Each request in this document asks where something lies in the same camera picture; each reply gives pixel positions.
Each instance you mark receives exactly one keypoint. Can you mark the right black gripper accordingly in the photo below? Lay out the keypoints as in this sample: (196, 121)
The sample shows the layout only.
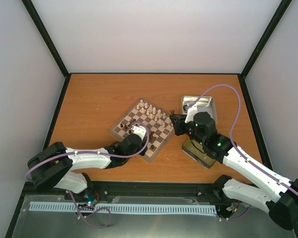
(179, 118)

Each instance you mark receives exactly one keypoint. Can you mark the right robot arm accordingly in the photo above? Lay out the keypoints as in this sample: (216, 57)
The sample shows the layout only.
(272, 193)

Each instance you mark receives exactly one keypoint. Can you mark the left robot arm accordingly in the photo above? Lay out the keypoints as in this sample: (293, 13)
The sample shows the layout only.
(54, 166)

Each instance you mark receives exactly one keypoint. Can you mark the green circuit board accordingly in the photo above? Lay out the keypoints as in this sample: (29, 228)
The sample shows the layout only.
(92, 200)

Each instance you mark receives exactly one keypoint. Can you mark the wooden chessboard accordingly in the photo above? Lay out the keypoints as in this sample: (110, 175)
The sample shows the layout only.
(150, 122)

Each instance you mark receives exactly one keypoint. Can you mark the silver open tin box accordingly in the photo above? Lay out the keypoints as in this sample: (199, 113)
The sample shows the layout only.
(205, 104)

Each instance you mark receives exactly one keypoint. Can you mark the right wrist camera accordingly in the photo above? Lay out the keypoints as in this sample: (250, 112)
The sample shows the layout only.
(191, 110)

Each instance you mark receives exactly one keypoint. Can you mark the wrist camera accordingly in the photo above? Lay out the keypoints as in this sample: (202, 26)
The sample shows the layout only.
(191, 110)
(139, 131)

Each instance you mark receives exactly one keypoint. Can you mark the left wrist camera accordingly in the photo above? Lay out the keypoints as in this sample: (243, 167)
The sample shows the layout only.
(139, 131)

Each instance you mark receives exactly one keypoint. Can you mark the light blue cable duct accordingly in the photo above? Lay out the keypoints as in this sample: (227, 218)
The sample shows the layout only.
(129, 209)

